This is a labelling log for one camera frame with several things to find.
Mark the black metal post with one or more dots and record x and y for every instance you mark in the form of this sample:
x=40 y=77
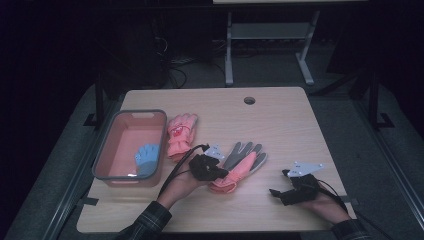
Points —
x=375 y=100
x=99 y=100

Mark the grey tape strip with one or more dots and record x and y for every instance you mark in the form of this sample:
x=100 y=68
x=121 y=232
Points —
x=351 y=201
x=88 y=201

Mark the pink glove with red print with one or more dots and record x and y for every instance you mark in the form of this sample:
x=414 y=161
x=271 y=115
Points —
x=180 y=135

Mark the blue grey knit glove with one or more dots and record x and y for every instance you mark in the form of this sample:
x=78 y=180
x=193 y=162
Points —
x=147 y=158

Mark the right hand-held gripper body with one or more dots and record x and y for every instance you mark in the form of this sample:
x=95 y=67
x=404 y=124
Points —
x=301 y=188

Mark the person's left hand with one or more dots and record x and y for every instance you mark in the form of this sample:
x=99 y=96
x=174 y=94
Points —
x=181 y=185

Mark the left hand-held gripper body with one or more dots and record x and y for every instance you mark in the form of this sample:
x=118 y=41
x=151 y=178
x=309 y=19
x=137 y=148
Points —
x=205 y=166

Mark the grey metal stand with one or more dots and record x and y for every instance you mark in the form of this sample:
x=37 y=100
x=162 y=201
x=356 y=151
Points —
x=270 y=30

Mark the person's right hand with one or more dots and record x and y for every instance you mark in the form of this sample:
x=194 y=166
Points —
x=328 y=208

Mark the pink glove with grey palm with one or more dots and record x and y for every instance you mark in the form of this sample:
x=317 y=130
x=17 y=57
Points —
x=241 y=168

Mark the pink basin with grey rim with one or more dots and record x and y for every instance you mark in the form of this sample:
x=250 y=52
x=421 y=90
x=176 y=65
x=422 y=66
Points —
x=123 y=146

